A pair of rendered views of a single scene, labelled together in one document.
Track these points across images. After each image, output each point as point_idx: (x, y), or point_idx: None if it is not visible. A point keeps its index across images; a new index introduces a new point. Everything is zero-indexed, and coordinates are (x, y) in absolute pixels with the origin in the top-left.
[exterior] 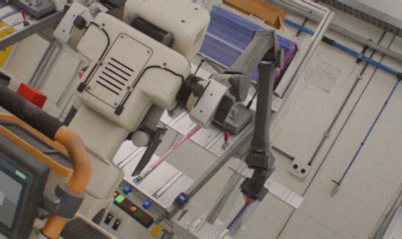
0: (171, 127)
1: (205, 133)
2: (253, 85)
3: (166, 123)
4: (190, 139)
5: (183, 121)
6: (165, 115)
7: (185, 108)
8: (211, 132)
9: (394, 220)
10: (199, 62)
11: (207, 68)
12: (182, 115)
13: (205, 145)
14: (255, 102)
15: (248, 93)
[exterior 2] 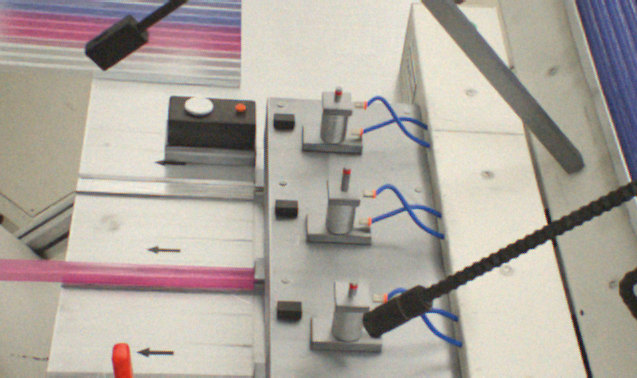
0: (75, 200)
1: (160, 325)
2: None
3: (86, 170)
4: (61, 296)
5: (159, 213)
6: (129, 145)
7: (250, 181)
8: (192, 347)
9: None
10: (542, 47)
11: (547, 91)
12: (197, 193)
13: (65, 373)
14: (541, 369)
15: (594, 315)
